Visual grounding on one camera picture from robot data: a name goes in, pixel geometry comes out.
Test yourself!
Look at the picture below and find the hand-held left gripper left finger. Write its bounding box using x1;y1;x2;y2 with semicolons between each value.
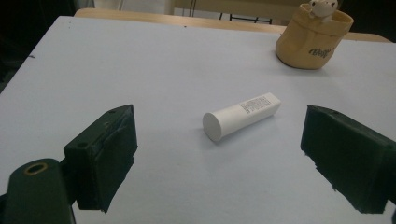
64;104;138;214

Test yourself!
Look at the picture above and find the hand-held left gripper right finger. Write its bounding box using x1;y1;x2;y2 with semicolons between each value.
300;105;396;215

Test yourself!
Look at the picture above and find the white tube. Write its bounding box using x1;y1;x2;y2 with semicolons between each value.
202;91;282;143

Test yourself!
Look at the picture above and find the yellow pen holder with bear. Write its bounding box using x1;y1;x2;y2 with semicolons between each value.
275;0;355;70

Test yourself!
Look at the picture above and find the wooden table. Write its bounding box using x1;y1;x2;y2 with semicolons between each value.
74;7;391;44

